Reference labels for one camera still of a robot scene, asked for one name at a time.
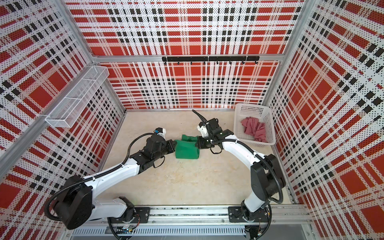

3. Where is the green tank top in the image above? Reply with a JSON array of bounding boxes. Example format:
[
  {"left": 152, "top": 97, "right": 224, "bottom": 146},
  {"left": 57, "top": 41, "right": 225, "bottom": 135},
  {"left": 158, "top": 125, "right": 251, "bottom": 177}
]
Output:
[{"left": 175, "top": 135, "right": 200, "bottom": 160}]

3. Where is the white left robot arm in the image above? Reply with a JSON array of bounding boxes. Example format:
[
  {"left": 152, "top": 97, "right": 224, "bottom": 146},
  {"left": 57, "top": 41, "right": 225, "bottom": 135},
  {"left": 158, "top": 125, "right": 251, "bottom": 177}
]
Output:
[{"left": 44, "top": 133, "right": 177, "bottom": 230}]

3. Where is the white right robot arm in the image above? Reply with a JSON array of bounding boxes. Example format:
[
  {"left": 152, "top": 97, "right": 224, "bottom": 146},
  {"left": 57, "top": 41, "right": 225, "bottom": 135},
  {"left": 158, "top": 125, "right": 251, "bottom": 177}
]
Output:
[{"left": 196, "top": 115, "right": 286, "bottom": 222}]

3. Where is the maroon crumpled tank top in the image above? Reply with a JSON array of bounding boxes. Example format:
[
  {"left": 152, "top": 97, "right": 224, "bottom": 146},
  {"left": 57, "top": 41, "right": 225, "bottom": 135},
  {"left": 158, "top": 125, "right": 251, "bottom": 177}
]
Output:
[{"left": 241, "top": 117, "right": 267, "bottom": 143}]

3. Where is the white perforated plastic basket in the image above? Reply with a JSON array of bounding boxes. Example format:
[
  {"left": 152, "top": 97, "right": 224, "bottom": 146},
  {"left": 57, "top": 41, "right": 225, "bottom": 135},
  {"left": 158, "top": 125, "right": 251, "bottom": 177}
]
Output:
[{"left": 234, "top": 104, "right": 276, "bottom": 147}]

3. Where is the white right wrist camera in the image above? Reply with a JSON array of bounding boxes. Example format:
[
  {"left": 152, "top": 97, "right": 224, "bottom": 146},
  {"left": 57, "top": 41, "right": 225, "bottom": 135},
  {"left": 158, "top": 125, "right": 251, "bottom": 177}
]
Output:
[{"left": 197, "top": 122, "right": 209, "bottom": 138}]

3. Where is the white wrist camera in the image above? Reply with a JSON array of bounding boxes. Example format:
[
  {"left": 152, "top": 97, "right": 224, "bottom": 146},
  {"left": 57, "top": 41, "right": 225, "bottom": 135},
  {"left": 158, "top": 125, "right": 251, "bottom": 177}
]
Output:
[
  {"left": 197, "top": 122, "right": 209, "bottom": 138},
  {"left": 154, "top": 128, "right": 166, "bottom": 139}
]

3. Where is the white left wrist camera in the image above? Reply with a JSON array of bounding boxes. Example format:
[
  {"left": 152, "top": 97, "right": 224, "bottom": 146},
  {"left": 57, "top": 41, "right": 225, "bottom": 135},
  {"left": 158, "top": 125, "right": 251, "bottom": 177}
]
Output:
[{"left": 154, "top": 128, "right": 166, "bottom": 139}]

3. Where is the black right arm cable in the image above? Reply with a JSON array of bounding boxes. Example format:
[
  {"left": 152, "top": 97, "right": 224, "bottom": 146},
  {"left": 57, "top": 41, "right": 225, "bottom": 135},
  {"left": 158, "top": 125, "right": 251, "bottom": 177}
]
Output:
[{"left": 191, "top": 109, "right": 285, "bottom": 205}]

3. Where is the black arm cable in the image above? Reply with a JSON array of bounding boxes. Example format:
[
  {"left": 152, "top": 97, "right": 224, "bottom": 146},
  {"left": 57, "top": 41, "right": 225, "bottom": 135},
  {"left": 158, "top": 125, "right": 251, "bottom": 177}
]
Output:
[
  {"left": 43, "top": 132, "right": 157, "bottom": 223},
  {"left": 191, "top": 109, "right": 285, "bottom": 205}
]

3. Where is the black wall hook rail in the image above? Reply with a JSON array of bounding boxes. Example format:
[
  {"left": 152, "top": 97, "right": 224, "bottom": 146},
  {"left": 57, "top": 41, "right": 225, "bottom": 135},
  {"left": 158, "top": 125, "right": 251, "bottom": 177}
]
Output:
[{"left": 162, "top": 56, "right": 260, "bottom": 64}]

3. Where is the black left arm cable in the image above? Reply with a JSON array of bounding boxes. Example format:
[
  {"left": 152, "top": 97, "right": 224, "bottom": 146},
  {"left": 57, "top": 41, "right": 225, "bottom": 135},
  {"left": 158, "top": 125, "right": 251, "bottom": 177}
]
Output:
[{"left": 43, "top": 132, "right": 157, "bottom": 223}]

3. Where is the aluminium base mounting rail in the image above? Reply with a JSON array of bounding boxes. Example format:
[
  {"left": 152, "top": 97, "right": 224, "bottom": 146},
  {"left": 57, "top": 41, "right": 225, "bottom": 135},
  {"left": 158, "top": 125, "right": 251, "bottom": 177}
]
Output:
[{"left": 64, "top": 204, "right": 313, "bottom": 226}]

